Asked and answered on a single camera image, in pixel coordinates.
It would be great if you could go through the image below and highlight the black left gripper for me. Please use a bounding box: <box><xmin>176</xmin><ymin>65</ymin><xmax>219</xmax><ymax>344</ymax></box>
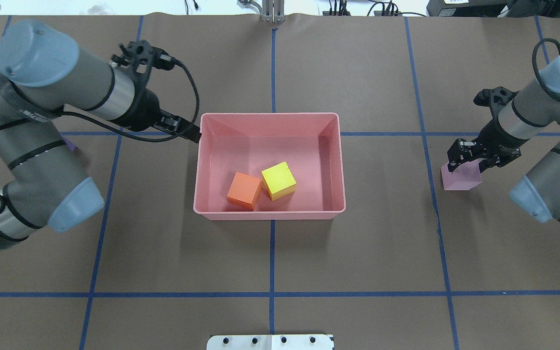
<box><xmin>126</xmin><ymin>88</ymin><xmax>201</xmax><ymax>144</ymax></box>

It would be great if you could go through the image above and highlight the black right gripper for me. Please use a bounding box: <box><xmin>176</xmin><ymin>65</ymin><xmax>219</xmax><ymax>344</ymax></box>
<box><xmin>447</xmin><ymin>120</ymin><xmax>522</xmax><ymax>174</ymax></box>

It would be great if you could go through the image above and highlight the pink cube block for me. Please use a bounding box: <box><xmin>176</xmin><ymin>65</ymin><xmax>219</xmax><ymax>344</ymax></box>
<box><xmin>440</xmin><ymin>160</ymin><xmax>482</xmax><ymax>191</ymax></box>

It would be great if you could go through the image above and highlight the orange cube block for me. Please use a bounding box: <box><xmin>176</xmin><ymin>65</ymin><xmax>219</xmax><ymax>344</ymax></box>
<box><xmin>227</xmin><ymin>172</ymin><xmax>263</xmax><ymax>211</ymax></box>

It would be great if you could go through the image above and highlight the yellow cube block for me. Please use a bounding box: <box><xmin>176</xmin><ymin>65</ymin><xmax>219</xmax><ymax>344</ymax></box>
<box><xmin>262</xmin><ymin>161</ymin><xmax>297</xmax><ymax>201</ymax></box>

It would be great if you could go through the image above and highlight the purple cube block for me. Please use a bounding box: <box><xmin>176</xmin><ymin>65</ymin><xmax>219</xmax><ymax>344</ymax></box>
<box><xmin>62</xmin><ymin>137</ymin><xmax>78</xmax><ymax>152</ymax></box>

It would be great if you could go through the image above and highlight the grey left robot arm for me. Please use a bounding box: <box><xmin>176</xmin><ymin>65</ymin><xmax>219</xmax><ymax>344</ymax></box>
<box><xmin>0</xmin><ymin>19</ymin><xmax>201</xmax><ymax>252</ymax></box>

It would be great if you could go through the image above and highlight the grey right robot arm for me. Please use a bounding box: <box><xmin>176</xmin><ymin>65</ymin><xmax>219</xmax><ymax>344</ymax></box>
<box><xmin>442</xmin><ymin>54</ymin><xmax>560</xmax><ymax>223</ymax></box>

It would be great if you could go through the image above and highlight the pink plastic bin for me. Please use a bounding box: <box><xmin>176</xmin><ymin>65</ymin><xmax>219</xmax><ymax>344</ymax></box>
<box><xmin>193</xmin><ymin>112</ymin><xmax>347</xmax><ymax>221</ymax></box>

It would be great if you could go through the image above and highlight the black equipment on back bench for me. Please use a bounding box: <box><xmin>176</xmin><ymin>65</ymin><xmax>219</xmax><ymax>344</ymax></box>
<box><xmin>426</xmin><ymin>0</ymin><xmax>560</xmax><ymax>18</ymax></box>

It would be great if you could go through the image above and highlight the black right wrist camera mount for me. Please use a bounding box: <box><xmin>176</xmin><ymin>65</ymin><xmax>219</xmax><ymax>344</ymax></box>
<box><xmin>473</xmin><ymin>87</ymin><xmax>519</xmax><ymax>120</ymax></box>

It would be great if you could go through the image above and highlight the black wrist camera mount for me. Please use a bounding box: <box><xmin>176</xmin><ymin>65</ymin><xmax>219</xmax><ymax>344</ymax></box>
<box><xmin>473</xmin><ymin>87</ymin><xmax>519</xmax><ymax>120</ymax></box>
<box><xmin>109</xmin><ymin>40</ymin><xmax>175</xmax><ymax>84</ymax></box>

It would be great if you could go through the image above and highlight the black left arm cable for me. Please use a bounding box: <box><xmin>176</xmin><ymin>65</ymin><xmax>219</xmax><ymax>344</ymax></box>
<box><xmin>0</xmin><ymin>57</ymin><xmax>200</xmax><ymax>146</ymax></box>

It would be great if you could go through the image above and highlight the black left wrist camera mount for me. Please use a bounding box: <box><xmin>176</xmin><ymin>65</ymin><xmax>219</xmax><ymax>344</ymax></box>
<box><xmin>109</xmin><ymin>40</ymin><xmax>175</xmax><ymax>84</ymax></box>

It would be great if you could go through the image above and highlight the metal frame post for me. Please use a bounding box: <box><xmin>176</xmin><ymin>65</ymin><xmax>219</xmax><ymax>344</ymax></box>
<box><xmin>258</xmin><ymin>0</ymin><xmax>286</xmax><ymax>23</ymax></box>

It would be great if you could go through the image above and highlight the white metal camera stand base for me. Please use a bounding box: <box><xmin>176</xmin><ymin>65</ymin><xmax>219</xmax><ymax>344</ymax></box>
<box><xmin>206</xmin><ymin>334</ymin><xmax>335</xmax><ymax>350</ymax></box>

